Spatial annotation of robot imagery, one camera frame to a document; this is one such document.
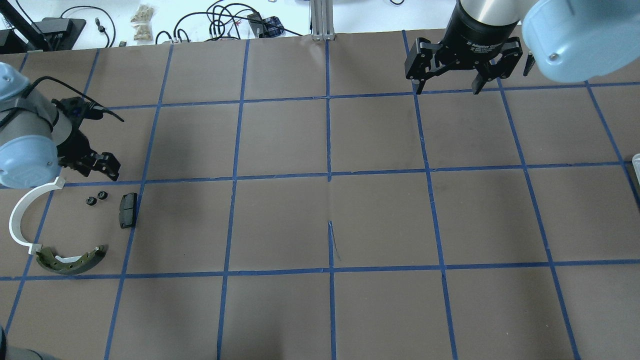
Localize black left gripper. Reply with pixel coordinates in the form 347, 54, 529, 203
57, 129, 121, 182

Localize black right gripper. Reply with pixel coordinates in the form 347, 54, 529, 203
404, 5, 523, 95

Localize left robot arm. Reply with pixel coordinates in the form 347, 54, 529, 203
0, 63, 121, 189

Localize silver ribbed metal tray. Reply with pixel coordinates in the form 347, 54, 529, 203
631, 153, 640, 186

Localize black brake pad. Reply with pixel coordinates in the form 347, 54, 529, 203
118, 193, 138, 229

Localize olive green brake shoe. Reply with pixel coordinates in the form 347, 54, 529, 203
35, 244, 108, 276

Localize bags of small parts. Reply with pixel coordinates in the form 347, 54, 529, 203
130, 3, 155, 43

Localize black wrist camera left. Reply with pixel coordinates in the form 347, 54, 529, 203
51, 96, 105, 121

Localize white curved plastic bracket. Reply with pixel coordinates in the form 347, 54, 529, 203
8, 177, 66, 255

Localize aluminium frame post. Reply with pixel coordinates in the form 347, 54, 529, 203
308, 0, 336, 41

